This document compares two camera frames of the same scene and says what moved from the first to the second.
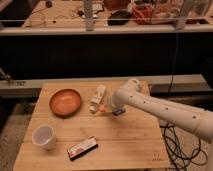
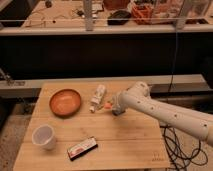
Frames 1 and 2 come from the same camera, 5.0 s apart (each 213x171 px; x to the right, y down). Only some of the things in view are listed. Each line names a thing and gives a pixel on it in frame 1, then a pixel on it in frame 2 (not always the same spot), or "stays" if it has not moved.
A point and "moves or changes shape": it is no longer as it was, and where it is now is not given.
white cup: [44, 136] stays
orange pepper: [102, 108] moves or changes shape
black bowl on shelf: [119, 18] stays
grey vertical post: [88, 15] stays
